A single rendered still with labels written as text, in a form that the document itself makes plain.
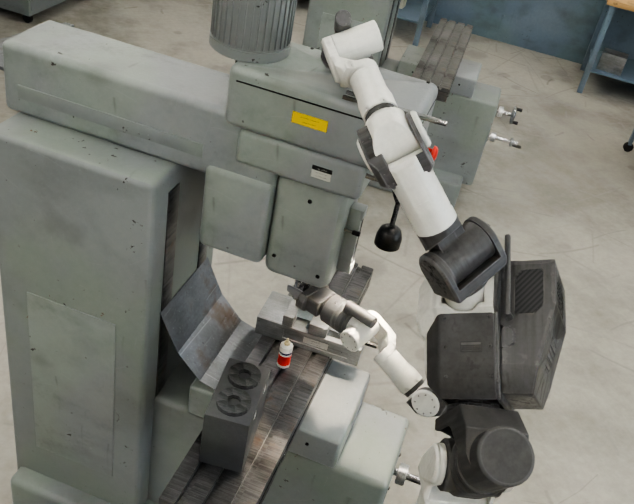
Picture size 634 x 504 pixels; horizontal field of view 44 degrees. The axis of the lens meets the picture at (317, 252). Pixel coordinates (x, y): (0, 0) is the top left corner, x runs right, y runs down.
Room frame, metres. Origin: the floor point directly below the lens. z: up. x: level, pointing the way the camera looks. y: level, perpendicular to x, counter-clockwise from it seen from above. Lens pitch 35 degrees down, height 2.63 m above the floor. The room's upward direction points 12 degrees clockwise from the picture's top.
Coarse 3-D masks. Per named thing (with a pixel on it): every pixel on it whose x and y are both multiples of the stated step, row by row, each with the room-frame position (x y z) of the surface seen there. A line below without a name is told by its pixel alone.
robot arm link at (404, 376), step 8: (392, 360) 1.59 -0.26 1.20; (400, 360) 1.60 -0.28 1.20; (384, 368) 1.58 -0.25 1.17; (392, 368) 1.58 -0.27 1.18; (400, 368) 1.58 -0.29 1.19; (408, 368) 1.58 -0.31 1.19; (392, 376) 1.57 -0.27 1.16; (400, 376) 1.56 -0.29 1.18; (408, 376) 1.56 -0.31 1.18; (416, 376) 1.57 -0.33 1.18; (400, 384) 1.55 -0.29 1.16; (408, 384) 1.55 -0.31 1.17; (416, 384) 1.55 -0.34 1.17; (424, 384) 1.54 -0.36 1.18; (408, 392) 1.54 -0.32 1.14; (408, 400) 1.51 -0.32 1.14
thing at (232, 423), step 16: (240, 368) 1.52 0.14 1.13; (256, 368) 1.53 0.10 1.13; (224, 384) 1.46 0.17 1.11; (240, 384) 1.46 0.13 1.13; (256, 384) 1.48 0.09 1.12; (224, 400) 1.39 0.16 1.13; (240, 400) 1.41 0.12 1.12; (256, 400) 1.43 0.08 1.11; (208, 416) 1.34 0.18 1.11; (224, 416) 1.35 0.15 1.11; (240, 416) 1.36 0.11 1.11; (256, 416) 1.43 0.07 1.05; (208, 432) 1.34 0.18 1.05; (224, 432) 1.34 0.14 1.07; (240, 432) 1.34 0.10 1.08; (208, 448) 1.34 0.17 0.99; (224, 448) 1.34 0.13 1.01; (240, 448) 1.34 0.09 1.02; (224, 464) 1.34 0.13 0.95; (240, 464) 1.34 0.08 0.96
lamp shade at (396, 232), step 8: (384, 224) 1.78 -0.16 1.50; (376, 232) 1.78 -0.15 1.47; (384, 232) 1.75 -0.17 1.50; (392, 232) 1.75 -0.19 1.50; (400, 232) 1.77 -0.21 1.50; (376, 240) 1.76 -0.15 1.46; (384, 240) 1.74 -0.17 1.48; (392, 240) 1.74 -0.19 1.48; (400, 240) 1.76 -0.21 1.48; (384, 248) 1.74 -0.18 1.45; (392, 248) 1.74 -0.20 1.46
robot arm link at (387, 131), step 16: (352, 80) 1.49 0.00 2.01; (368, 80) 1.46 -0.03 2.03; (368, 96) 1.42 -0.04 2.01; (384, 96) 1.42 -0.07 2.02; (368, 112) 1.40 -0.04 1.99; (384, 112) 1.39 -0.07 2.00; (400, 112) 1.40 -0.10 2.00; (368, 128) 1.38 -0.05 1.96; (384, 128) 1.37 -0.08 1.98; (400, 128) 1.37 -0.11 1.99; (368, 144) 1.36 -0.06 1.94; (384, 144) 1.35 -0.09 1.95; (400, 144) 1.36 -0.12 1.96; (416, 144) 1.36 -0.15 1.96
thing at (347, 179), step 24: (240, 144) 1.72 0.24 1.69; (264, 144) 1.71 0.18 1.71; (288, 144) 1.70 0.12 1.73; (264, 168) 1.70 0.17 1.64; (288, 168) 1.69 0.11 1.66; (312, 168) 1.68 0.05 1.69; (336, 168) 1.67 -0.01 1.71; (360, 168) 1.66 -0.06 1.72; (336, 192) 1.66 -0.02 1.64; (360, 192) 1.66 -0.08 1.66
